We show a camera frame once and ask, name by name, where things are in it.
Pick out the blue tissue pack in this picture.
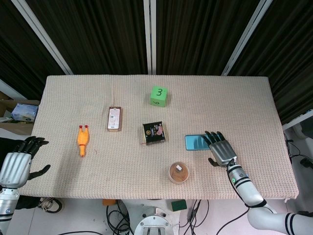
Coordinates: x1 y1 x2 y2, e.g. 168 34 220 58
11 102 39 122

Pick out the round wooden container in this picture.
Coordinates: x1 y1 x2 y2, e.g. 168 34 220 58
168 161 190 184

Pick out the black floor cable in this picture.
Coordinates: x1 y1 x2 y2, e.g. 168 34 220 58
105 199 137 235

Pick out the black and white shoe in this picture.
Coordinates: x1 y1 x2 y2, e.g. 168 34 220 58
38 197 63 213

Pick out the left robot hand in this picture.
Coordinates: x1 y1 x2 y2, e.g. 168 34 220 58
0 136 51 189

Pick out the beige woven table cloth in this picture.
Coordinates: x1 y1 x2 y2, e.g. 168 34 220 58
15 74 299 200

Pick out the white curtain frame post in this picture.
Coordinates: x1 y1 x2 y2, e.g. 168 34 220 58
143 0 157 75
221 0 269 76
11 0 74 75

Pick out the blue phone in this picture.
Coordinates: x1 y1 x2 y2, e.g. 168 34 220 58
184 134 213 152

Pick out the yellow rubber chicken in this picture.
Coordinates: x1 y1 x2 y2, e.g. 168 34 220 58
76 124 90 158

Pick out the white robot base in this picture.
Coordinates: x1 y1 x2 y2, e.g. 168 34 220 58
123 199 189 235

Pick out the green foam cube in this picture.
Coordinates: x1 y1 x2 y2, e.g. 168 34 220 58
149 86 169 108

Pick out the cardboard box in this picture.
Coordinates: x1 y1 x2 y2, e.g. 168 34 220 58
0 91 41 136

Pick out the black food packet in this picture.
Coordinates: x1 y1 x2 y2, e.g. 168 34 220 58
141 121 169 146

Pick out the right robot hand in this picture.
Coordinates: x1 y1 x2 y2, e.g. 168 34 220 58
203 131 239 168

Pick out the brown rectangular box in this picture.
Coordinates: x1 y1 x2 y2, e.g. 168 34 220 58
106 106 124 133

